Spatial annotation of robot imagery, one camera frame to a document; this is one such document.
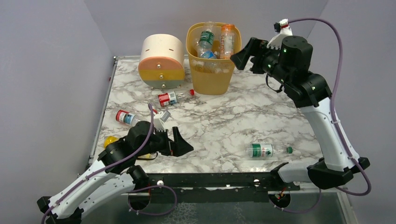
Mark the orange label clear bottle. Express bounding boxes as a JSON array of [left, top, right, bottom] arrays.
[[220, 24, 235, 59]]

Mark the clear bottle green label angled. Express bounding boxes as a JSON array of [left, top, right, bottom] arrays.
[[198, 21, 216, 49]]

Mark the clear bottle red blue label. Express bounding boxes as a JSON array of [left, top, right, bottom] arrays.
[[114, 110, 144, 127]]

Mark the clear bottle red cap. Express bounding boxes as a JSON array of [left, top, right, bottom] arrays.
[[157, 89, 195, 107]]

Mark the clear bottle green cestbon label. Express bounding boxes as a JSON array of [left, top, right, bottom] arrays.
[[245, 143, 294, 158]]

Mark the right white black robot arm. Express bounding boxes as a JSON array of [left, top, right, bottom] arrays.
[[230, 35, 370, 189]]

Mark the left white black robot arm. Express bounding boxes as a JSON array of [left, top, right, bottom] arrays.
[[37, 121, 194, 224]]

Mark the yellow mesh waste bin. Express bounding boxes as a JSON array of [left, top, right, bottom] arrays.
[[186, 22, 241, 95]]

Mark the yellow drink bottle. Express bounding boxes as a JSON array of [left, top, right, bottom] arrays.
[[103, 135, 120, 149]]

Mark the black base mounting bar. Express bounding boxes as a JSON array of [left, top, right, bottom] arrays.
[[135, 172, 300, 203]]

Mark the round pink yellow drawer box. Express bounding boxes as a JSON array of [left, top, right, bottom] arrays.
[[138, 34, 185, 89]]

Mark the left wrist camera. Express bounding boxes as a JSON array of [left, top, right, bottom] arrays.
[[153, 109, 171, 132]]

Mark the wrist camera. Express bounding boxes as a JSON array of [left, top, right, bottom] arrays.
[[153, 109, 171, 132], [267, 19, 293, 49]]

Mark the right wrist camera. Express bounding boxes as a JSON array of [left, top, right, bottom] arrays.
[[267, 19, 293, 49]]

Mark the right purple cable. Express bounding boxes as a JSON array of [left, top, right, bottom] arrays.
[[268, 17, 372, 215]]

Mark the purple cable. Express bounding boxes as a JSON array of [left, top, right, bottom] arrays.
[[40, 102, 179, 224], [268, 17, 372, 215]]

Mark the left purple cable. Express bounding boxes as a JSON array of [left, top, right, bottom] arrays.
[[40, 102, 179, 224]]

